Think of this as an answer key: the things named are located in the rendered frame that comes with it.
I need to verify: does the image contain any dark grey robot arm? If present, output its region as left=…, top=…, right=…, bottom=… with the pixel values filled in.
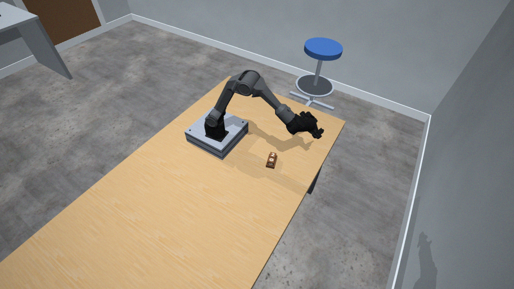
left=204, top=70, right=311, bottom=142

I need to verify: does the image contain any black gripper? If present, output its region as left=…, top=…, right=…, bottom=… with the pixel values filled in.
left=300, top=111, right=324, bottom=139

